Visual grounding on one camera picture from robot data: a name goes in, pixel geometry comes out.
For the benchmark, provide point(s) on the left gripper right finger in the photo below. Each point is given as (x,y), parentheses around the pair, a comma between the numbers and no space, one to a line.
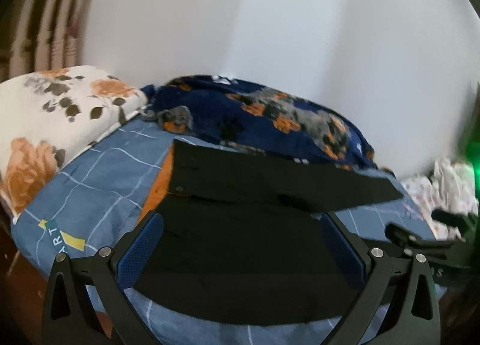
(413,313)

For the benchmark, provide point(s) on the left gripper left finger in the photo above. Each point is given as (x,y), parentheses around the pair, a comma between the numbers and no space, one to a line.
(68,314)

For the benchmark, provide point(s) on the black pants orange lining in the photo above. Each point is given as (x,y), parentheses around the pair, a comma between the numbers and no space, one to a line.
(246,240)

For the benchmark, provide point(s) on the white patterned crumpled cloth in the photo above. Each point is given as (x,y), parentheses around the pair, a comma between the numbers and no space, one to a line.
(451,187)

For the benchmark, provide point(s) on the blue grid bed sheet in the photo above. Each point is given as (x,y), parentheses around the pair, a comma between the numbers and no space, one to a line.
(97,198)

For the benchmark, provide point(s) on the white floral pillow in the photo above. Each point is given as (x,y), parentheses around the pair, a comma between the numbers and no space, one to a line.
(51,117)

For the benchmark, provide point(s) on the navy dog print blanket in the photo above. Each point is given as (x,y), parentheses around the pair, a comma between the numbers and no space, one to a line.
(256,118)

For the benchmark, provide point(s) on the beige curtain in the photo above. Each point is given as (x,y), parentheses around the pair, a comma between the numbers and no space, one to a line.
(40,35)

